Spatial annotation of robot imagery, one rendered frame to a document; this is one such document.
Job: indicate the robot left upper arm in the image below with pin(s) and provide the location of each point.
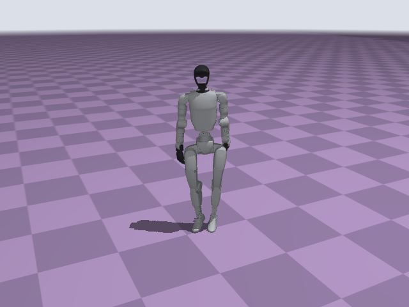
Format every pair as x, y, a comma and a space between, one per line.
223, 108

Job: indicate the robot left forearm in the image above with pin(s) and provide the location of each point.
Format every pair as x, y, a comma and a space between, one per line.
225, 134

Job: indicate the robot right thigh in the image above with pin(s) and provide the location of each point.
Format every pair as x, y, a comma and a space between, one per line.
190, 158

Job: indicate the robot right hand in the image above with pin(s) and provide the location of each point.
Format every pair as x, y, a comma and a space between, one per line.
179, 154

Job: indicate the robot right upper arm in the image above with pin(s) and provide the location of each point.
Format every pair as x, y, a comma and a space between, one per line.
182, 109

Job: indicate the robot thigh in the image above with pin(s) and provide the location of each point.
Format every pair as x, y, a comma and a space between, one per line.
190, 158
219, 161

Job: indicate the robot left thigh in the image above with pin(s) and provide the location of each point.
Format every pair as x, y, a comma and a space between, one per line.
219, 161

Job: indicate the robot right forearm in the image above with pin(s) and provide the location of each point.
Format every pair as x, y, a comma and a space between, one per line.
179, 136

